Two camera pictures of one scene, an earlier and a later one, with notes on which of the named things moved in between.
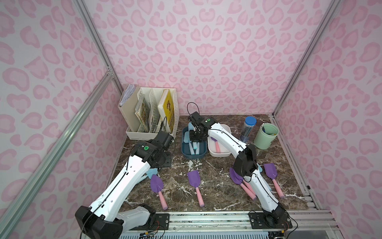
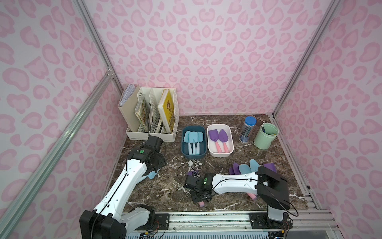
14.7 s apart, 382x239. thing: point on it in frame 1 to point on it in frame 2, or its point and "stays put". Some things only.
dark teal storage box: x=185 y=147 stays put
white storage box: x=225 y=150 stays put
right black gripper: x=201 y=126 to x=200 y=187
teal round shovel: x=186 y=139 stays put
